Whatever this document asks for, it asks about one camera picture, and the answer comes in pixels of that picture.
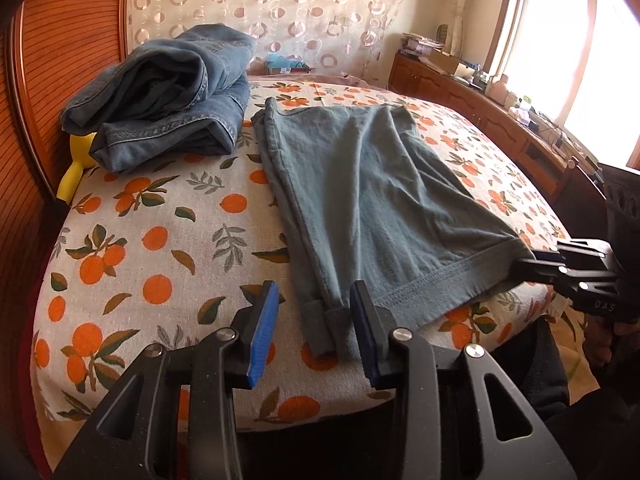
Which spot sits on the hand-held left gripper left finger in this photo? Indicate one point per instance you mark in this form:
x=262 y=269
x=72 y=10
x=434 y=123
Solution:
x=262 y=330

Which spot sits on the person's dark clothing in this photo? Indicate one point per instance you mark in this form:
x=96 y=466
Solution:
x=575 y=425

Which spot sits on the orange fruit print bed sheet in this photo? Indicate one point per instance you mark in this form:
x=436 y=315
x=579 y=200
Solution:
x=165 y=240

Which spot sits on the window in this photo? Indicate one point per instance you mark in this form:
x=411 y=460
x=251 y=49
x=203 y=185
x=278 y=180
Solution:
x=550 y=35

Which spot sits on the yellow toy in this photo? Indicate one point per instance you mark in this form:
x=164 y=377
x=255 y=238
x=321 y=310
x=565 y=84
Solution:
x=75 y=170

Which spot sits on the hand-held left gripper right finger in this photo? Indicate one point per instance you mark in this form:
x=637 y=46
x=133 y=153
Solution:
x=362 y=332

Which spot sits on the cardboard box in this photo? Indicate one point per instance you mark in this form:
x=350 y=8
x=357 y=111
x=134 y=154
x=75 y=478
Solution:
x=445 y=61

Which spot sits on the long wooden cabinet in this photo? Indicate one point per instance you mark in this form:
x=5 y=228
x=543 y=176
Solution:
x=450 y=91

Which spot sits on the cream window curtain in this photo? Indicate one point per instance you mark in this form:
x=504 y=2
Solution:
x=462 y=5

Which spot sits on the wooden slatted headboard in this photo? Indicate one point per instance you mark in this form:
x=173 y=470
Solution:
x=50 y=85

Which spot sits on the blue denim jeans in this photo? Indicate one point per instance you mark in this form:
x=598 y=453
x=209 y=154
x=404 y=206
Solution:
x=150 y=90

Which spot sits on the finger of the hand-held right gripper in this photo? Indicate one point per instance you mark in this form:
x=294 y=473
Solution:
x=582 y=251
x=545 y=271

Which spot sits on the lace circle pattern curtain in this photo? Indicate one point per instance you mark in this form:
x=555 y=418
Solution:
x=300 y=5

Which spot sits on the small blue cloth item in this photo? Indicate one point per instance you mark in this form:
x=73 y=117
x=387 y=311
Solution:
x=284 y=62

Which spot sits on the grey pants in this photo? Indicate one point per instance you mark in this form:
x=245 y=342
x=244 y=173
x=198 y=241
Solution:
x=360 y=200

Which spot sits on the stack of papers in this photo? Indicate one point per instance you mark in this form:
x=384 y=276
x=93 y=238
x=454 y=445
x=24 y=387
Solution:
x=419 y=44

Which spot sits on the pink floral blanket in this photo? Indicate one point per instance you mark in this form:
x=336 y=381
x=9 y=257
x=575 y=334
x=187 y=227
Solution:
x=360 y=81

